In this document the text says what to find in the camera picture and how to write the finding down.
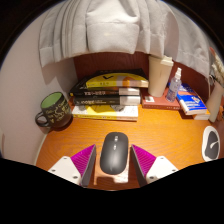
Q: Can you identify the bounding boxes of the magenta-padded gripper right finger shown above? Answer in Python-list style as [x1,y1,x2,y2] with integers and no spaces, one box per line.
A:
[130,143,180,188]

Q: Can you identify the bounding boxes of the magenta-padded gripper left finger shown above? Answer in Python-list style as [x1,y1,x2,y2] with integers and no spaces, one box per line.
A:
[48,143,98,188]

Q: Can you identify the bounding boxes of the dark grey computer mouse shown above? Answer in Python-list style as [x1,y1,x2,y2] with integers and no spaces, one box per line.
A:
[99,131,130,175]

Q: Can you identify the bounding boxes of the white and grey mouse pad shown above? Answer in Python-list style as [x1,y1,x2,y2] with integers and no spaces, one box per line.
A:
[201,125,222,163]

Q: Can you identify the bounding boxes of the dark mug with green inside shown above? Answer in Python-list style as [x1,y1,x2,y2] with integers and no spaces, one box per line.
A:
[34,91,74,131]

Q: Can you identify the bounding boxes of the dark red book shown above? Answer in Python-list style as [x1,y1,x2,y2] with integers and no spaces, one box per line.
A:
[141,87,183,111]

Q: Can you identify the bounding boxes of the yellow and white book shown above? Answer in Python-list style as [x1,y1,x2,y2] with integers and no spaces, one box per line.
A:
[71,104,139,122]

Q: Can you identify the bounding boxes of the black spine book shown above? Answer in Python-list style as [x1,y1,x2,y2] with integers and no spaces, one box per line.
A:
[69,87,141,98]
[72,95,142,107]

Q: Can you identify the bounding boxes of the clear sanitizer bottle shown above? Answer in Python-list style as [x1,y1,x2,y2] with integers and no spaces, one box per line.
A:
[165,67,183,103]

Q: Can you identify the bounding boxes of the white ceramic vase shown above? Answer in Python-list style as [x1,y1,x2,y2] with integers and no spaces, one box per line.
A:
[205,79,224,123]

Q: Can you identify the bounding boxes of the cream tumbler cup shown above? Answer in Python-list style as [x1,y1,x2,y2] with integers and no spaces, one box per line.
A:
[147,54,175,98]

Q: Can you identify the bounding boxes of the white pleated curtain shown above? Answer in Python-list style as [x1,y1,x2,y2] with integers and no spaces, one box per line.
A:
[38,0,213,79]

